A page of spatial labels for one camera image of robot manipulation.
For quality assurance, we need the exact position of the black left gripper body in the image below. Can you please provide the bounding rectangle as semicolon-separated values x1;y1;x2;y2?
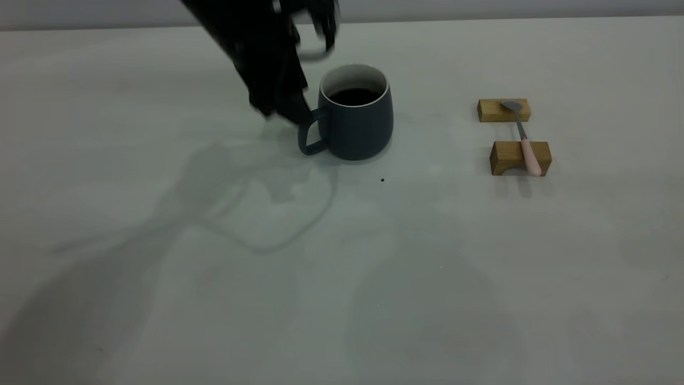
230;32;310;103

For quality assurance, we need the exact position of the arched wooden block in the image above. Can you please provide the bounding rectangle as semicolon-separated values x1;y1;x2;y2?
490;141;552;176

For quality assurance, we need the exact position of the dark grey coffee mug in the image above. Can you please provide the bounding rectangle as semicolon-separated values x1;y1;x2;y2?
298;64;394;161

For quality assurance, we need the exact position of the pink handled metal spoon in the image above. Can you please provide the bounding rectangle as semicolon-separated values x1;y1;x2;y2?
501;100;542;178

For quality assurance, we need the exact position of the flat wooden block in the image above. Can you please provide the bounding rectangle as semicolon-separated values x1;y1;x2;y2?
477;98;531;123

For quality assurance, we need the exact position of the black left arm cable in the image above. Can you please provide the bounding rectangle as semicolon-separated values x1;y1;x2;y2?
293;0;341;60

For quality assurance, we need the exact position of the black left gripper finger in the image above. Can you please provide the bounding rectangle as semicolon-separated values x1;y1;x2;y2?
277;94;315;127
250;96;279;118

